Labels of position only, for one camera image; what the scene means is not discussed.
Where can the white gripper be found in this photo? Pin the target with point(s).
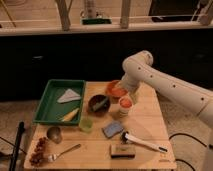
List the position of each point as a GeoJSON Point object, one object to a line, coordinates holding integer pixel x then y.
{"type": "Point", "coordinates": [131, 85]}

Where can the red apple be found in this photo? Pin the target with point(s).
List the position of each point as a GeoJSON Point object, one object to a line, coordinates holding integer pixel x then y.
{"type": "Point", "coordinates": [125, 102]}

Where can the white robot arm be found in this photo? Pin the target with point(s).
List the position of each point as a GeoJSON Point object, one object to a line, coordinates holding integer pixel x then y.
{"type": "Point", "coordinates": [138, 68]}

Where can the white paper cup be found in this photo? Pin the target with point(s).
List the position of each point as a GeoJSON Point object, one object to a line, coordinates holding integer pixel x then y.
{"type": "Point", "coordinates": [124, 111]}

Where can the small green cup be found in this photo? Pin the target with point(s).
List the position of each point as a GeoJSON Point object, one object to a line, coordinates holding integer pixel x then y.
{"type": "Point", "coordinates": [86, 125]}

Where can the silver metal cup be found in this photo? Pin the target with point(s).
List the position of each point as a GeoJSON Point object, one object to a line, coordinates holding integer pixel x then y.
{"type": "Point", "coordinates": [54, 134]}

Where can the orange bowl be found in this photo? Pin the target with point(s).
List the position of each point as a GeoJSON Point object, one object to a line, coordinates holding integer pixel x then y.
{"type": "Point", "coordinates": [114, 90]}

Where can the dark brown bowl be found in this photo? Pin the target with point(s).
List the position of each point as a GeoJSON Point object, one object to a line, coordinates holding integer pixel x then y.
{"type": "Point", "coordinates": [103, 110]}

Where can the green item in bowl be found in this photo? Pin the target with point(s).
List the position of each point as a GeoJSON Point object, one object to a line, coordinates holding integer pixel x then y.
{"type": "Point", "coordinates": [98, 105]}

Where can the blue sponge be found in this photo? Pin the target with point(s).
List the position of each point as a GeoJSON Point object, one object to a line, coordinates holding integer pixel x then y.
{"type": "Point", "coordinates": [112, 129]}

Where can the brown rectangular block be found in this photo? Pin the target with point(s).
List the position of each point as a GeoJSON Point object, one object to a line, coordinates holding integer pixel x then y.
{"type": "Point", "coordinates": [122, 150]}

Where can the grey folded cloth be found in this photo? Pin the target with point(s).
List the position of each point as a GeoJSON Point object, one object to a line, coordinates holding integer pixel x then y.
{"type": "Point", "coordinates": [68, 96]}

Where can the green plastic tray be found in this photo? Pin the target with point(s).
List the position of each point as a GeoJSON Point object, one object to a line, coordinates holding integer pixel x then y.
{"type": "Point", "coordinates": [50, 111]}

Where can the green base object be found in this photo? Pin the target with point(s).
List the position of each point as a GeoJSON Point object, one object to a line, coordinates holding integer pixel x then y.
{"type": "Point", "coordinates": [95, 21]}

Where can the silver fork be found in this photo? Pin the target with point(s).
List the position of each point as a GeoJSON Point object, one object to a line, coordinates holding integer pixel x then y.
{"type": "Point", "coordinates": [53, 157]}

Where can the red grape bunch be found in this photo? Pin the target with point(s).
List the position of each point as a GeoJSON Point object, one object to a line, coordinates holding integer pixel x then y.
{"type": "Point", "coordinates": [37, 157]}

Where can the black pole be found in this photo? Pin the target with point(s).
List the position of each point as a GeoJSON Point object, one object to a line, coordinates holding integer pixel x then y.
{"type": "Point", "coordinates": [16, 148]}

